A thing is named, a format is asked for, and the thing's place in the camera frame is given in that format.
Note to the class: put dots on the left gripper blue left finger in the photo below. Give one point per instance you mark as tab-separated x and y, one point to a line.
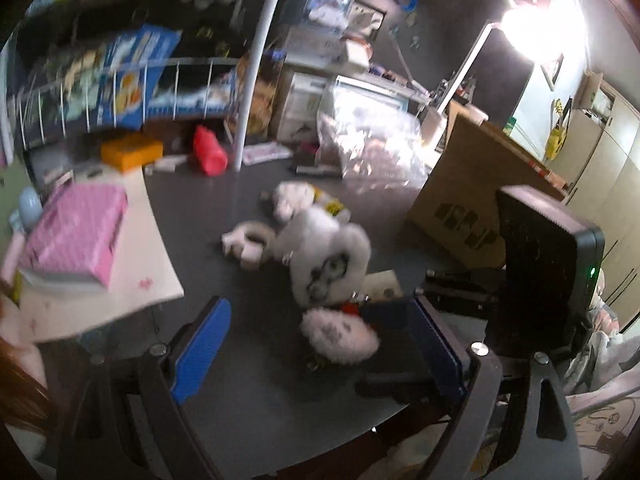
195	347

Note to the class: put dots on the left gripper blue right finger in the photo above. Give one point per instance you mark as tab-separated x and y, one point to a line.
444	355

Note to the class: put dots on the white plush toy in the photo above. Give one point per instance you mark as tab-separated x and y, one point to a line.
328	263

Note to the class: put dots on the white paper sheet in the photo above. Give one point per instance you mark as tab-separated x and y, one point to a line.
142	275

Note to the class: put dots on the brown cardboard box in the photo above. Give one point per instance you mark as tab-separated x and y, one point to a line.
457	204

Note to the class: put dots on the white tape dispenser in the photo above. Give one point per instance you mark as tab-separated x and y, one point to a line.
249	243

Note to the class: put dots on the beige wardrobe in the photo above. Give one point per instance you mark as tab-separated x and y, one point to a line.
600	163

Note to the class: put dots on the yellow hanging bag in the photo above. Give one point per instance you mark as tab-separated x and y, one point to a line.
557	135

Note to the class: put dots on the pink book box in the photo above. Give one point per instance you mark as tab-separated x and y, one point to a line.
72	248

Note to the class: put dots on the yellow super glue bottle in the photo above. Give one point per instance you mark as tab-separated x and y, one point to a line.
331	205

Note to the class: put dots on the small white plush bunny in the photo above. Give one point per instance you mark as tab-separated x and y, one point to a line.
290	198

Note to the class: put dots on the red pink bottle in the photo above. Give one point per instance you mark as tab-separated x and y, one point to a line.
211	157

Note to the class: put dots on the white pink sachet packet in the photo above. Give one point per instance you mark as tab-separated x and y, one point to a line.
265	152

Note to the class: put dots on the clear zip plastic bag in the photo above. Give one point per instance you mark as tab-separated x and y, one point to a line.
374	149

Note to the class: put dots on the orange small box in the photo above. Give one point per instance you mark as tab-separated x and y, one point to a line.
131	151

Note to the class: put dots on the black marker pen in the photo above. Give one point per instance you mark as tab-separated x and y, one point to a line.
318	171

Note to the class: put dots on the white desk lamp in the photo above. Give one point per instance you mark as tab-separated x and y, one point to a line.
501	60

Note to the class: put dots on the portrait picture book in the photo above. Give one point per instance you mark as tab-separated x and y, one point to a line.
264	95

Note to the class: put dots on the blue snack package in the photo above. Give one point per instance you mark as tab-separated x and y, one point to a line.
134	62

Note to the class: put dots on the white wire shelf rack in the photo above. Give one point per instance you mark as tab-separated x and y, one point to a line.
102	64

